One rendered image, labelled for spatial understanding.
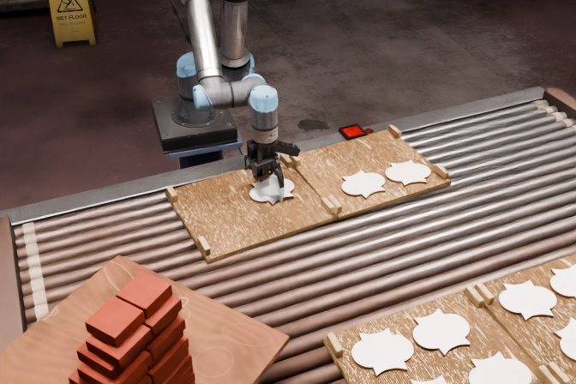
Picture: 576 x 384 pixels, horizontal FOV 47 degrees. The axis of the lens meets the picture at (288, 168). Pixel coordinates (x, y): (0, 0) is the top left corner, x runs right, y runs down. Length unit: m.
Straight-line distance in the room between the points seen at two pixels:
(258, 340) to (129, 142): 2.78
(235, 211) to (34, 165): 2.27
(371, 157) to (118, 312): 1.25
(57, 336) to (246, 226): 0.63
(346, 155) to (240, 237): 0.53
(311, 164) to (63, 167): 2.12
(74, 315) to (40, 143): 2.75
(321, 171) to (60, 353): 1.01
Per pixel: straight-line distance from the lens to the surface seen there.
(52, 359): 1.51
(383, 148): 2.25
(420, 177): 2.11
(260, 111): 1.81
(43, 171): 3.99
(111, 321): 1.14
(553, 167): 2.34
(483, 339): 1.67
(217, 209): 1.97
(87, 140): 4.20
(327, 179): 2.08
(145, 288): 1.18
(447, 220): 2.00
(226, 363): 1.43
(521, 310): 1.74
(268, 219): 1.92
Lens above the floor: 2.15
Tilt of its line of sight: 35 degrees down
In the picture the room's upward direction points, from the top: straight up
